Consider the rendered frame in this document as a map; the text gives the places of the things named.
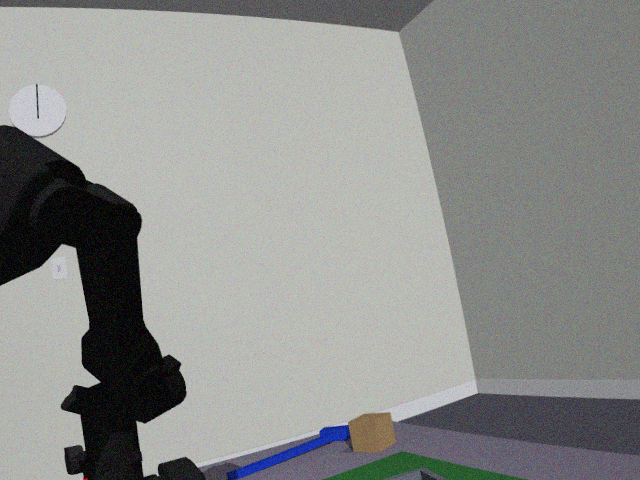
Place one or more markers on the tan cube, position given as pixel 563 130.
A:
pixel 372 432

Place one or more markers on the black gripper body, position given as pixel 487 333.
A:
pixel 125 463

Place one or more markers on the green mat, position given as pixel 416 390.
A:
pixel 405 462

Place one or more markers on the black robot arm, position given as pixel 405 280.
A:
pixel 46 201

